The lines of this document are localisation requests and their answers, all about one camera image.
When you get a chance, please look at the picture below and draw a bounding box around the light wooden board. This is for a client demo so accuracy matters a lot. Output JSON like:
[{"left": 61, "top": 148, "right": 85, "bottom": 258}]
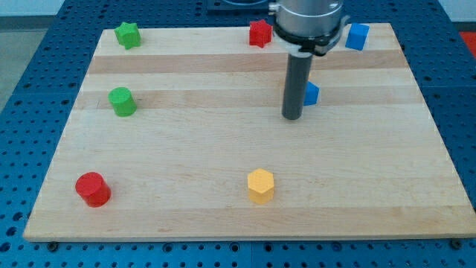
[{"left": 24, "top": 23, "right": 475, "bottom": 242}]

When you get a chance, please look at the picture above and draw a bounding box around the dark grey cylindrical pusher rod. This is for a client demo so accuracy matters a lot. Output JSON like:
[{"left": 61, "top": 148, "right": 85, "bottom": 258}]
[{"left": 282, "top": 54, "right": 312, "bottom": 120}]

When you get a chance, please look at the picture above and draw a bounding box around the yellow hexagon block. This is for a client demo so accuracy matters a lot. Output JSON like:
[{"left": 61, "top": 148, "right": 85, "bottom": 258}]
[{"left": 248, "top": 168, "right": 274, "bottom": 205}]

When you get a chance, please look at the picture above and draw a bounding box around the blue cube block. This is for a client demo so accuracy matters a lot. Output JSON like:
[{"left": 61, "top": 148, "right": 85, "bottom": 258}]
[{"left": 345, "top": 23, "right": 370, "bottom": 51}]

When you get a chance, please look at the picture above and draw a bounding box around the green star block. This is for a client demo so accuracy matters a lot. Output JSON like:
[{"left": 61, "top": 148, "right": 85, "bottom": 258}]
[{"left": 114, "top": 22, "right": 141, "bottom": 50}]

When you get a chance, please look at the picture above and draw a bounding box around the blue triangle block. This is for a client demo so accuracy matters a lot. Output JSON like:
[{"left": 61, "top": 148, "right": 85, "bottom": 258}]
[{"left": 303, "top": 81, "right": 320, "bottom": 106}]

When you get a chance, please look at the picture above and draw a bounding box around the red cylinder block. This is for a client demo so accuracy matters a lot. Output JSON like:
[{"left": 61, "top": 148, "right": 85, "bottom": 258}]
[{"left": 75, "top": 172, "right": 112, "bottom": 208}]

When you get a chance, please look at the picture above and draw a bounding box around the red star block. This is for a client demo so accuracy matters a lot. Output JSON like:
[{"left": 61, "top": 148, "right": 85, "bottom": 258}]
[{"left": 248, "top": 19, "right": 272, "bottom": 48}]

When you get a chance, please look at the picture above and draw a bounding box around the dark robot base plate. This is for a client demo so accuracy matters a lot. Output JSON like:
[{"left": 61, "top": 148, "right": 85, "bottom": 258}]
[{"left": 205, "top": 0, "right": 271, "bottom": 14}]

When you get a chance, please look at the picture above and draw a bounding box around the green cylinder block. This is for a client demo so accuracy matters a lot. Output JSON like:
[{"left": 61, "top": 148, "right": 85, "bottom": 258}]
[{"left": 108, "top": 87, "right": 137, "bottom": 117}]

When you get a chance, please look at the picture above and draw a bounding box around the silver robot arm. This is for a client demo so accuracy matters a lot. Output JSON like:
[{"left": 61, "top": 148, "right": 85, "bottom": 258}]
[{"left": 268, "top": 0, "right": 349, "bottom": 120}]

